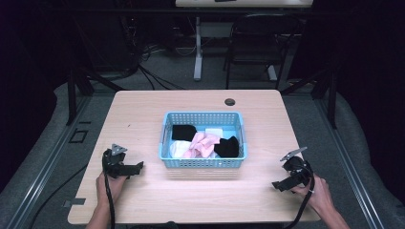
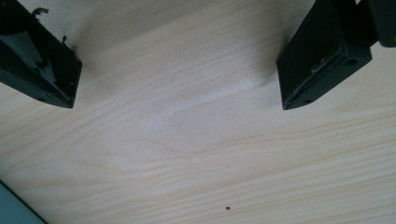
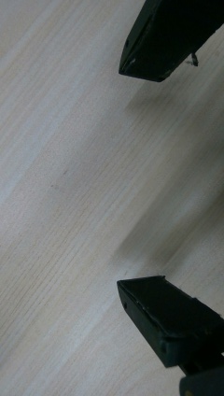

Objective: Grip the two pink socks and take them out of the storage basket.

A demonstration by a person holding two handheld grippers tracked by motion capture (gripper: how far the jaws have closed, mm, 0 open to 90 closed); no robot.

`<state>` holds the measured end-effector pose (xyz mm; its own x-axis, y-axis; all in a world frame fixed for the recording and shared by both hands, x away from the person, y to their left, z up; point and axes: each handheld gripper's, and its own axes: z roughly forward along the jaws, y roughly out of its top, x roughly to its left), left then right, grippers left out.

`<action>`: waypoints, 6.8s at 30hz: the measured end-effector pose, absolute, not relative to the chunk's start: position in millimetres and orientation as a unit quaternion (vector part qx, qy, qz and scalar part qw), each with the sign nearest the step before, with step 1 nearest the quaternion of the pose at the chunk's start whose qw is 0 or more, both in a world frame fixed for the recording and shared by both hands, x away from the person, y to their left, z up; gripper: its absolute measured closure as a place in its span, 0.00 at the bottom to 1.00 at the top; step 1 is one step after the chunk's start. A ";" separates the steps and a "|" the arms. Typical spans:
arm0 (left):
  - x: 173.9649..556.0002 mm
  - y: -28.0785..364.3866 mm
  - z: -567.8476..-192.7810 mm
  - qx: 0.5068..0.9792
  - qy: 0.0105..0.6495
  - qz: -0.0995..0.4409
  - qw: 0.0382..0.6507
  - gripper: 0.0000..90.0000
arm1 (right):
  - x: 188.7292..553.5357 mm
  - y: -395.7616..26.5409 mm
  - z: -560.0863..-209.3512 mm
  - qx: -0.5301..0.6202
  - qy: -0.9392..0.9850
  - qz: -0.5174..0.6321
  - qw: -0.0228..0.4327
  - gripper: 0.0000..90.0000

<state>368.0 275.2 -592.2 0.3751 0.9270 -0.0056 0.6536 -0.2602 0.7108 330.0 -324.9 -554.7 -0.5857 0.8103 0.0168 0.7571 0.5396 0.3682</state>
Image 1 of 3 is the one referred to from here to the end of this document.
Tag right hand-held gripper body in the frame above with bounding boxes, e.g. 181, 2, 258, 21
279, 146, 314, 188

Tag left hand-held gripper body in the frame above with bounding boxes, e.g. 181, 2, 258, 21
101, 143, 132, 179

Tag person's right hand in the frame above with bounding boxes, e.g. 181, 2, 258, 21
289, 176, 336, 218

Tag person's left hand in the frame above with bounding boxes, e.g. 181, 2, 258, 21
96, 172, 128, 208

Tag white sock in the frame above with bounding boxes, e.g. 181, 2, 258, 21
169, 139, 193, 159

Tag grey tape strip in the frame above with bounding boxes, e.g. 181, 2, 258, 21
62, 197, 87, 208

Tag black sock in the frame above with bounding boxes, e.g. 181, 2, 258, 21
213, 135, 240, 159
171, 124, 199, 143

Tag pink sock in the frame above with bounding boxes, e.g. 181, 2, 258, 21
181, 132, 222, 159

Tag black metal stand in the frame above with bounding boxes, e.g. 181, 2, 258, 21
64, 61, 126, 127
279, 61, 339, 130

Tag blue plastic basket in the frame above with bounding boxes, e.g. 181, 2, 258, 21
158, 111, 249, 170

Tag black folding chair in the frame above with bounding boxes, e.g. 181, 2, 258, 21
223, 12, 304, 91

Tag white desk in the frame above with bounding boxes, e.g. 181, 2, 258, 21
175, 0, 314, 82

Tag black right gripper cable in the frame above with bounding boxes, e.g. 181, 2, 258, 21
282, 174, 317, 229

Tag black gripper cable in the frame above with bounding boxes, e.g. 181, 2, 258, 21
282, 174, 317, 229
101, 152, 117, 229

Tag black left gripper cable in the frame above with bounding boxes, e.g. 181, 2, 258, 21
101, 152, 117, 229

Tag metal floor rail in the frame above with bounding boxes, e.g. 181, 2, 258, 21
6, 94, 94, 229
313, 94, 386, 229

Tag black floor cables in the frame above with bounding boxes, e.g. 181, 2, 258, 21
125, 44, 199, 92

